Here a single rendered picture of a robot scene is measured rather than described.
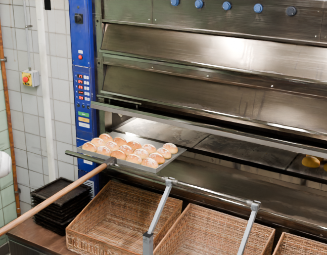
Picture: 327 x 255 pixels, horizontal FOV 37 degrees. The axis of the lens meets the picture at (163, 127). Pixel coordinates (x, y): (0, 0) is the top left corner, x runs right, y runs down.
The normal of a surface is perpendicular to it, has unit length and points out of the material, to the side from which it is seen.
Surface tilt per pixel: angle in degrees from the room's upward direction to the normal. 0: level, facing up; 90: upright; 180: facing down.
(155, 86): 70
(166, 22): 90
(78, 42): 90
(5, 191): 90
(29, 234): 0
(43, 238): 0
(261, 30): 90
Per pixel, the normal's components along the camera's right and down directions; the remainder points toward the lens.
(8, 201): 0.86, 0.19
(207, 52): -0.48, -0.04
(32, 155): -0.51, 0.30
